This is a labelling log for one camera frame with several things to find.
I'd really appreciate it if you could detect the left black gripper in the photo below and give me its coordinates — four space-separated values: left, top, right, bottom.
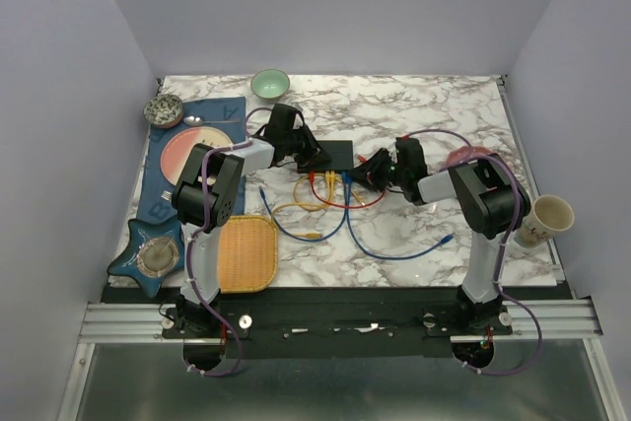
283 124 331 168

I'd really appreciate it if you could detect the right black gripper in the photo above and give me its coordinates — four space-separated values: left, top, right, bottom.
347 147 408 192

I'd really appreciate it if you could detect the red ethernet cable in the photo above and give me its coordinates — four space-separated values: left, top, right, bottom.
308 172 388 212

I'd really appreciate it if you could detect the black network switch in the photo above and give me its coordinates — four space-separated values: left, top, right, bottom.
297 140 354 174

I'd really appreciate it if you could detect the blue ethernet cable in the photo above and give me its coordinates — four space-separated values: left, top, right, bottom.
258 186 352 244
342 172 456 262

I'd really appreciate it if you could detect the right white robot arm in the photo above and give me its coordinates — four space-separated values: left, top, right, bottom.
347 137 530 334

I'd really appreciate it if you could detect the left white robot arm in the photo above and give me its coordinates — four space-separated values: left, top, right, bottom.
172 104 331 337

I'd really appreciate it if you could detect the pink dotted plate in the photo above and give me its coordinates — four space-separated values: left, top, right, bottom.
443 146 492 168

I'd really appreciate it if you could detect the green ceramic bowl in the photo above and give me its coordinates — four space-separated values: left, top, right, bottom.
249 69 291 103

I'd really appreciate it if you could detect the orange woven tray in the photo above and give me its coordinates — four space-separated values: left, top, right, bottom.
217 215 278 294

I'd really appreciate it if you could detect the metal spoon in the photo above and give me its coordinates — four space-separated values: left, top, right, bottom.
183 116 241 127

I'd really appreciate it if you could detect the pink and cream plate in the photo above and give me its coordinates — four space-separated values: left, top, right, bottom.
160 126 232 185

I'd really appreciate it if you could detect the patterned small bowl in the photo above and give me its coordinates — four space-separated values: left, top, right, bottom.
143 94 184 129

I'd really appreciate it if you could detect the blue placemat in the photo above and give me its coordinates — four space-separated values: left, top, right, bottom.
136 97 245 224

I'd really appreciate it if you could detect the cream printed mug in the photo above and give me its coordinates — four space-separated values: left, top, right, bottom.
514 195 575 248

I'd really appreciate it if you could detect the blue star-shaped dish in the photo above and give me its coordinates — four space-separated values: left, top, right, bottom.
107 216 184 298

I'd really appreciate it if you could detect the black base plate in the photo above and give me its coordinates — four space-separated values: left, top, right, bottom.
161 307 513 360

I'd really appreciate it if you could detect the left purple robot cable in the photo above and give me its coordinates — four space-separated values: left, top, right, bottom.
189 105 277 379

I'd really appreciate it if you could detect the aluminium mounting rail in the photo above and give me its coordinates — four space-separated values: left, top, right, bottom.
79 300 602 344

